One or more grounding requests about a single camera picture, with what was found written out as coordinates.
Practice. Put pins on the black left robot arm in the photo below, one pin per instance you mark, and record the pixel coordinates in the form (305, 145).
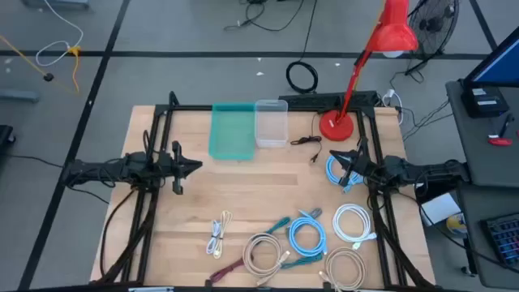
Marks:
(93, 170)

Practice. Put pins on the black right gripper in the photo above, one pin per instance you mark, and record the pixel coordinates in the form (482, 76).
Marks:
(369, 166)

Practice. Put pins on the teal translucent plastic bin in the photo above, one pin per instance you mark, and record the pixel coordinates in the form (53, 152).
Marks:
(231, 134)

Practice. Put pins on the black power strip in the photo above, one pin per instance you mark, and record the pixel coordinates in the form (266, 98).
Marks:
(324, 99)

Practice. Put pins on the black keyboard with coloured keys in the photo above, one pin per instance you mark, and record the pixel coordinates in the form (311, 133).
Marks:
(504, 239)

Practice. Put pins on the black aluminium table frame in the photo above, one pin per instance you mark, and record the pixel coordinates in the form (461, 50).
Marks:
(190, 108)

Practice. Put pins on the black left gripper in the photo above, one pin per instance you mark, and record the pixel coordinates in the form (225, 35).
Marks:
(166, 166)

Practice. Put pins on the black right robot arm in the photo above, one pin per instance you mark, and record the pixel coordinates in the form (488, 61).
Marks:
(425, 172)

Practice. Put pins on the round tape roll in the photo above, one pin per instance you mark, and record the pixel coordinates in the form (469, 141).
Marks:
(456, 224)

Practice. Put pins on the red desk object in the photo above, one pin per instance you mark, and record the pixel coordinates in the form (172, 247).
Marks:
(500, 142)

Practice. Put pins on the red desk lamp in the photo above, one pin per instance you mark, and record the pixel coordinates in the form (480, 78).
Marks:
(336, 127)

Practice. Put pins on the clear plastic bin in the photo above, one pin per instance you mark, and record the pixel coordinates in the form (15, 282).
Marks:
(271, 125)

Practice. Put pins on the computer monitor with blue screen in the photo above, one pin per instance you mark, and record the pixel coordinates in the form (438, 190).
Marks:
(500, 65)

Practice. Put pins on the white paper sheet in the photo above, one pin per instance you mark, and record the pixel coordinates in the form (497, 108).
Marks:
(442, 209)

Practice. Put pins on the black floor fan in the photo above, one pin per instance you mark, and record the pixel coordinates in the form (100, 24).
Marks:
(434, 22)

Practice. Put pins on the white power adapter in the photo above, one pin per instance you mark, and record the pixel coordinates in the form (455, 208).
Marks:
(390, 94)

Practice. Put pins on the grey side desk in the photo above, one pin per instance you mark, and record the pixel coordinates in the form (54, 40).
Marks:
(478, 154)
(474, 243)

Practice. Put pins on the grey floor bar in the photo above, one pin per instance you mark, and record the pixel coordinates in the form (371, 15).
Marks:
(18, 96)

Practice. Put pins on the black box with labels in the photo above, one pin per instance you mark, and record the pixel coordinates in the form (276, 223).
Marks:
(482, 101)

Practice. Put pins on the black round floor plug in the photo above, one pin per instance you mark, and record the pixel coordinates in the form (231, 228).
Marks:
(48, 77)

